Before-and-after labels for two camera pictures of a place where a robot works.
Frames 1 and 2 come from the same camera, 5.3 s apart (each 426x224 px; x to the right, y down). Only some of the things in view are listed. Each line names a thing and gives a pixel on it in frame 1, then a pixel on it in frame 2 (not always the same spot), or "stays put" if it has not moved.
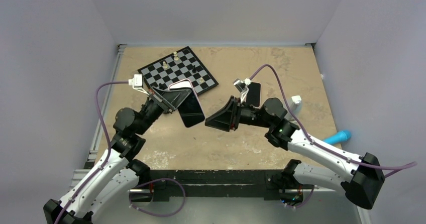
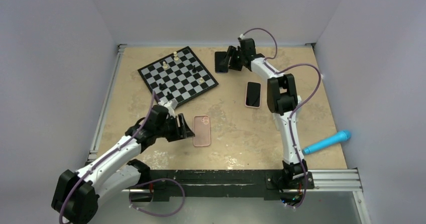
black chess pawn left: x=163 y=86 stays put
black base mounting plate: x=219 y=183 stays put
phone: x=253 y=96 stays put
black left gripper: x=171 y=99 → x=181 y=132
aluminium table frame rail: x=119 y=52 stays put
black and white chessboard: x=182 y=64 stays put
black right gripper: x=228 y=118 → x=231 y=51
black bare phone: x=191 y=110 → x=219 y=57
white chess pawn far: x=176 y=58 stays put
